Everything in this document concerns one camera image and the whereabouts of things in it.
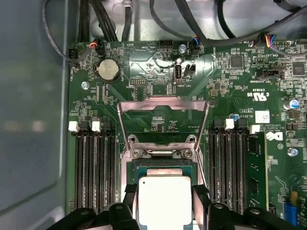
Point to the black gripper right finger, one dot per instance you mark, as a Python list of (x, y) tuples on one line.
[(204, 215)]

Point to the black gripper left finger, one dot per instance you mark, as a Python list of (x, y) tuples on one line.
[(129, 215)]

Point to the silver CPU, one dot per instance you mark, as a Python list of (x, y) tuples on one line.
[(165, 203)]

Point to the metal locking lever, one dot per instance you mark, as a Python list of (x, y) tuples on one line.
[(202, 170)]

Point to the metal socket cover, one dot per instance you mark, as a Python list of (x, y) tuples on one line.
[(136, 104)]

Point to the white-clipped RAM slot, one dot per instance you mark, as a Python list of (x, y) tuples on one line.
[(100, 167), (225, 167)]

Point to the green motherboard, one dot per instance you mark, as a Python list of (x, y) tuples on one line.
[(220, 112)]

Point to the silver motherboard screw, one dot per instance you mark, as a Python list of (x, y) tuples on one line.
[(292, 152), (182, 48), (84, 85)]

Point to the internal USB port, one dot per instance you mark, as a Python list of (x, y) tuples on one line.
[(178, 72)]

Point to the silver coin battery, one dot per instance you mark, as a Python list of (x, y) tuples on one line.
[(109, 70)]

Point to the black PC case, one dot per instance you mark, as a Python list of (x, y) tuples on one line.
[(31, 95)]

